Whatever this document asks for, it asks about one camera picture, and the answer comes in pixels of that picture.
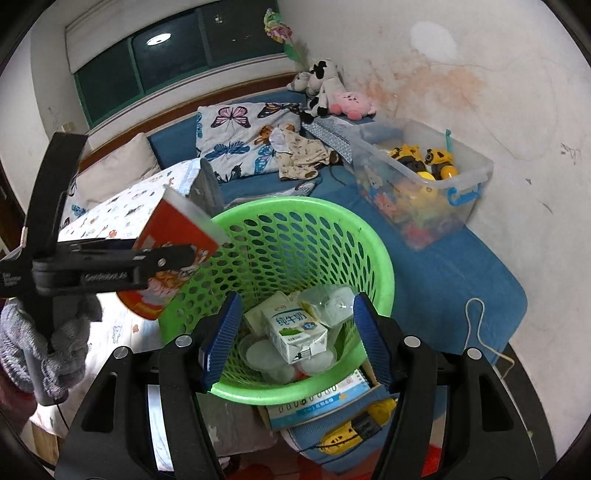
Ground blue white milk carton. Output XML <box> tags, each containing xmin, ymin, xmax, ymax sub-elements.
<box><xmin>262</xmin><ymin>302</ymin><xmax>328</xmax><ymax>364</ymax></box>

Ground green plastic mesh basket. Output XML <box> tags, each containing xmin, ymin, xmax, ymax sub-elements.
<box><xmin>158</xmin><ymin>197</ymin><xmax>394</xmax><ymax>406</ymax></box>

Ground black white cow plush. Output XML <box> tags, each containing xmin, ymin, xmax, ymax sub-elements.
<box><xmin>287</xmin><ymin>59</ymin><xmax>346</xmax><ymax>124</ymax></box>

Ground large clear plastic tub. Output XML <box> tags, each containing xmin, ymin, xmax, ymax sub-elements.
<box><xmin>238</xmin><ymin>335</ymin><xmax>337</xmax><ymax>385</ymax></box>

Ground paper flower wall decoration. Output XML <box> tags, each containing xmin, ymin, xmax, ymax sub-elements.
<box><xmin>263</xmin><ymin>8</ymin><xmax>308</xmax><ymax>70</ymax></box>

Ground white paper cup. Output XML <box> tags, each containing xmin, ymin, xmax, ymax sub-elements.
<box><xmin>243</xmin><ymin>291</ymin><xmax>290</xmax><ymax>337</ymax></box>

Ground butterfly print pillow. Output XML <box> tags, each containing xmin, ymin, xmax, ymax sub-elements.
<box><xmin>195</xmin><ymin>102</ymin><xmax>301</xmax><ymax>183</ymax></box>

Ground dark window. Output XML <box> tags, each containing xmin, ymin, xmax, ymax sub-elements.
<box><xmin>73</xmin><ymin>1</ymin><xmax>283</xmax><ymax>128</ymax></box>

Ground grey beige pillow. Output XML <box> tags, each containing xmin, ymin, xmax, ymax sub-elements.
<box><xmin>76</xmin><ymin>133</ymin><xmax>161</xmax><ymax>210</ymax></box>

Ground beige crumpled clothes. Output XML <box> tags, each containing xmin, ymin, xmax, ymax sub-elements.
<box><xmin>269</xmin><ymin>126</ymin><xmax>339</xmax><ymax>181</ymax></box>

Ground red paper cup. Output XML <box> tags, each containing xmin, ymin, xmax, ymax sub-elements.
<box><xmin>117</xmin><ymin>187</ymin><xmax>229</xmax><ymax>320</ymax></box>

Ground grey gloved hand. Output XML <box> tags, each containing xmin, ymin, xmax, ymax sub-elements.
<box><xmin>1</xmin><ymin>295</ymin><xmax>102</xmax><ymax>403</ymax></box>

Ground pink plush toy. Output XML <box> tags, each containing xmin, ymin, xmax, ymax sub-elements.
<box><xmin>329</xmin><ymin>91</ymin><xmax>377</xmax><ymax>121</ymax></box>

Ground clear plastic toy bin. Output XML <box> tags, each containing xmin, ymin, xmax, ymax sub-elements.
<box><xmin>344</xmin><ymin>119</ymin><xmax>494</xmax><ymax>250</ymax></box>

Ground printed white table cloth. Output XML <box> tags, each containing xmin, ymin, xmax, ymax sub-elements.
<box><xmin>31</xmin><ymin>159</ymin><xmax>198</xmax><ymax>437</ymax></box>

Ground white cable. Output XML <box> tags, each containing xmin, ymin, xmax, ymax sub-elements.
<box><xmin>464</xmin><ymin>297</ymin><xmax>516</xmax><ymax>379</ymax></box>

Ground yellow toy car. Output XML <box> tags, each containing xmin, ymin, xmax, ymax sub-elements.
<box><xmin>317</xmin><ymin>398</ymin><xmax>398</xmax><ymax>456</ymax></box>

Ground blue white book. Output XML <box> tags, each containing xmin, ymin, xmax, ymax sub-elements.
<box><xmin>257</xmin><ymin>368</ymin><xmax>379</xmax><ymax>431</ymax></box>

